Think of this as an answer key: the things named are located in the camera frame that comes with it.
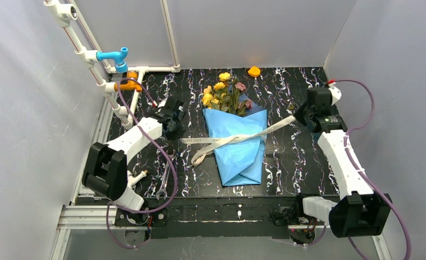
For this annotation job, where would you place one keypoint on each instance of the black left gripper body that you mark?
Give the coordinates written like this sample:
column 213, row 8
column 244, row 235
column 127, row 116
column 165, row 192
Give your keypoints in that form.
column 176, row 117

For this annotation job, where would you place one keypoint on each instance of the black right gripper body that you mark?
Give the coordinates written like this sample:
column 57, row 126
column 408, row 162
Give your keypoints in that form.
column 302, row 115

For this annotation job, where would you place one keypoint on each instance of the cream printed ribbon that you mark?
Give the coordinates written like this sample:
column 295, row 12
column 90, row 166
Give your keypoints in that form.
column 214, row 143

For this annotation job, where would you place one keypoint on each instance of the yellow fake flower bunch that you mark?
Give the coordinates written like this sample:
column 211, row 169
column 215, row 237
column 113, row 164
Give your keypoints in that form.
column 223, row 96

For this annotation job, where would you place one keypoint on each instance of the brown pink fake flower bunch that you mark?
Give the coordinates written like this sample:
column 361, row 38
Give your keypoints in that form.
column 239, row 107

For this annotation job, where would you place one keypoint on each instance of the blue wrapping paper sheet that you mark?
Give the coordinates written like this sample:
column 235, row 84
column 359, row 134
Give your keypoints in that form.
column 240, row 163

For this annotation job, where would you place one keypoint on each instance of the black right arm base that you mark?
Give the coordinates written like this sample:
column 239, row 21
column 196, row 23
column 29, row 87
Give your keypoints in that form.
column 304, row 230

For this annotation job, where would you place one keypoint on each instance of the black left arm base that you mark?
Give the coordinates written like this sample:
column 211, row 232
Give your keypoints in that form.
column 138, row 228

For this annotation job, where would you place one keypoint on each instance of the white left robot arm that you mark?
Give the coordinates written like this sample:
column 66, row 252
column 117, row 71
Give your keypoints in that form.
column 106, row 169

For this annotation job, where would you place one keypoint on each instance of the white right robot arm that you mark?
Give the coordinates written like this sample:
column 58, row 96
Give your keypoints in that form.
column 361, row 211

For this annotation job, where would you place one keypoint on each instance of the orange plastic tap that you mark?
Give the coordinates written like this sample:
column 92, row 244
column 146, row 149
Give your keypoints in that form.
column 129, row 84

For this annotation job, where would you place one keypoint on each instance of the silver open-end wrench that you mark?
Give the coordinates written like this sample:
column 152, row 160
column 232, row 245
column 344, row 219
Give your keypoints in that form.
column 162, row 193

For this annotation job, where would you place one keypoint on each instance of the small white pipe fitting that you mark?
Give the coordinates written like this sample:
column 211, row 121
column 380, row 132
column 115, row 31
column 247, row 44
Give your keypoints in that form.
column 133, row 178

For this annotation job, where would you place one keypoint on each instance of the orange plastic piece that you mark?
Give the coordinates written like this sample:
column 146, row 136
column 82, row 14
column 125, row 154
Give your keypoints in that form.
column 254, row 71

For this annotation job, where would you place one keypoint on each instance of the blue plastic tap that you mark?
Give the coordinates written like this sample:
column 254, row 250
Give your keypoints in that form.
column 117, row 56

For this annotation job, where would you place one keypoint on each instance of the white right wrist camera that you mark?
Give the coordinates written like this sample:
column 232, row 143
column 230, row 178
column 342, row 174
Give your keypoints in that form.
column 335, row 92

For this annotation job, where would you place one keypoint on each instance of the aluminium extrusion frame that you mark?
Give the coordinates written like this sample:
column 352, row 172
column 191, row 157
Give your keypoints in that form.
column 81, row 231

